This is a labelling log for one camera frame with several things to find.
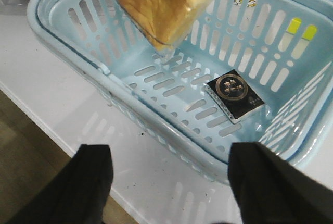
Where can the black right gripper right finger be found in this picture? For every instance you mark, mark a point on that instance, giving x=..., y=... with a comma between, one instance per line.
x=268, y=189

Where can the packaged bread slice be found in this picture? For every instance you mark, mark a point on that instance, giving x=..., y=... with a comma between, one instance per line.
x=164, y=23

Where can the black tissue pack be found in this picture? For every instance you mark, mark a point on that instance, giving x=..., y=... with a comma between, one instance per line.
x=234, y=96

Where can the light blue plastic basket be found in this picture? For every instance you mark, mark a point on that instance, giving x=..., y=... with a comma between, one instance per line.
x=282, y=48

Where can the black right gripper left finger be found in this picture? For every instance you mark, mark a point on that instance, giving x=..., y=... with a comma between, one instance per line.
x=78, y=194

